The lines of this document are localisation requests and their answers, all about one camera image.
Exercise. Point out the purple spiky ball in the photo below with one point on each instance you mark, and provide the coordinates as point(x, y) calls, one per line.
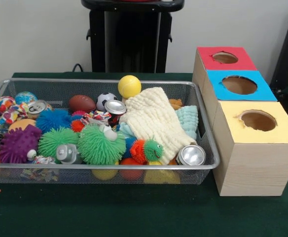
point(18, 145)

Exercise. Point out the brown toy football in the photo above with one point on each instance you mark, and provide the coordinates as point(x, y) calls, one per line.
point(81, 103)

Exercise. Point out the green spiky ball with eyes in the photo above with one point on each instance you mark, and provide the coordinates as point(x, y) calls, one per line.
point(100, 145)

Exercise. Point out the bag of coloured spiky balls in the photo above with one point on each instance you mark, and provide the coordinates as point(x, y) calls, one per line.
point(146, 150)

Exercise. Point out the cream knitted cloth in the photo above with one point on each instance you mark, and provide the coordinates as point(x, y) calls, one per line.
point(156, 118)

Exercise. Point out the mint green cloth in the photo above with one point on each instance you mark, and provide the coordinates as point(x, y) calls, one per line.
point(188, 121)

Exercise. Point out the clear mesh bin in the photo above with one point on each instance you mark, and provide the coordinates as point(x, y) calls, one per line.
point(208, 154)

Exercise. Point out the wooden box with three holes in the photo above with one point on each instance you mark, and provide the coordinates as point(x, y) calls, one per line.
point(255, 158)

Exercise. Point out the blue spiky ball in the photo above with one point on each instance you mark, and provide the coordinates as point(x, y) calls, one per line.
point(53, 120)

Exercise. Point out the plain green spiky ball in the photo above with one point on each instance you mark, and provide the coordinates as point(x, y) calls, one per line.
point(57, 140)

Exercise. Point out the small soccer ball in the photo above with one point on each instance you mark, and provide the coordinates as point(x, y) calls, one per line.
point(106, 101)

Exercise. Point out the red black can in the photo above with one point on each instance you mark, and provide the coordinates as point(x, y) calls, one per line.
point(115, 108)

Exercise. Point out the yellow ball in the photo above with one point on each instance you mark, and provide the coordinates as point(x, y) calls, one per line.
point(129, 86)

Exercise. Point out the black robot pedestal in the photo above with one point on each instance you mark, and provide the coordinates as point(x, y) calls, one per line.
point(131, 37)

